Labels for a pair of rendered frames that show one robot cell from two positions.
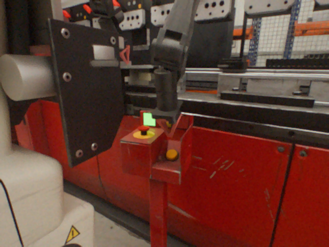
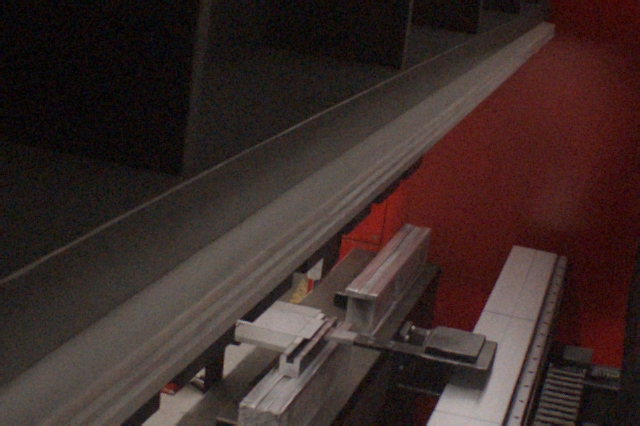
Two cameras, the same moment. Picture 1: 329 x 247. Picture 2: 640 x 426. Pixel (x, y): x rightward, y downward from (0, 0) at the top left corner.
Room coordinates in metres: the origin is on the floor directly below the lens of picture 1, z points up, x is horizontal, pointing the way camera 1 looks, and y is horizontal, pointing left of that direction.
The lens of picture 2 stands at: (0.58, -1.41, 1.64)
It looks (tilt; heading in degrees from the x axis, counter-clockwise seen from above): 16 degrees down; 72
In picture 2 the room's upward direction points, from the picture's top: 7 degrees clockwise
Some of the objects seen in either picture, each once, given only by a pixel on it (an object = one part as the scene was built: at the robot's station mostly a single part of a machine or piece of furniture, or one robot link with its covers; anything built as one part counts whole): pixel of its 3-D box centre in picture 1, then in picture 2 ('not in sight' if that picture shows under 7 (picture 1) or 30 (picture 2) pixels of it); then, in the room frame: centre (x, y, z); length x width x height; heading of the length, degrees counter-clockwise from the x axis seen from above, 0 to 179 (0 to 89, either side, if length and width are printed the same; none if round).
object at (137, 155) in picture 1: (158, 143); not in sight; (0.61, 0.01, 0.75); 0.20 x 0.16 x 0.18; 70
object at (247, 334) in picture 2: (121, 67); (226, 312); (0.96, 0.19, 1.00); 0.26 x 0.18 x 0.01; 147
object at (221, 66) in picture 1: (229, 63); not in sight; (0.98, -0.33, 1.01); 0.26 x 0.12 x 0.05; 147
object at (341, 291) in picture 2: not in sight; (366, 279); (1.36, 0.65, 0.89); 0.30 x 0.05 x 0.03; 57
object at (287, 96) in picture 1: (263, 98); not in sight; (0.71, -0.37, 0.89); 0.30 x 0.05 x 0.03; 57
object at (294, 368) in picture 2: (145, 68); (309, 344); (1.07, 0.09, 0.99); 0.20 x 0.03 x 0.03; 57
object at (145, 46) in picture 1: (140, 39); (325, 253); (1.08, 0.11, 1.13); 0.10 x 0.02 x 0.10; 57
